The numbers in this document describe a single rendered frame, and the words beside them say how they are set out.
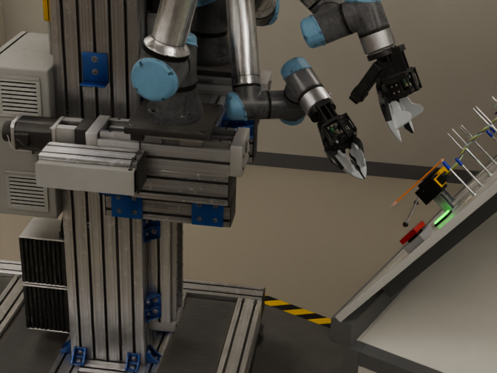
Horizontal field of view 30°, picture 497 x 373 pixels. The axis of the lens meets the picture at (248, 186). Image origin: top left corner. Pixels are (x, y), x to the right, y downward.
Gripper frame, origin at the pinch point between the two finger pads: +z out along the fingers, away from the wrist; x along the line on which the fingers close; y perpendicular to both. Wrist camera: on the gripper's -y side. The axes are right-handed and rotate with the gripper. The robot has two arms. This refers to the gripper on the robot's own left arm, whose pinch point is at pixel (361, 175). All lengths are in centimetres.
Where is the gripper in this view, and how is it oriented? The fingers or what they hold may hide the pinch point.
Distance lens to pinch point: 228.3
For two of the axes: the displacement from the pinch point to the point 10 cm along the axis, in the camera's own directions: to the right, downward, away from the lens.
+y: -0.7, -4.2, -9.1
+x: 8.8, -4.5, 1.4
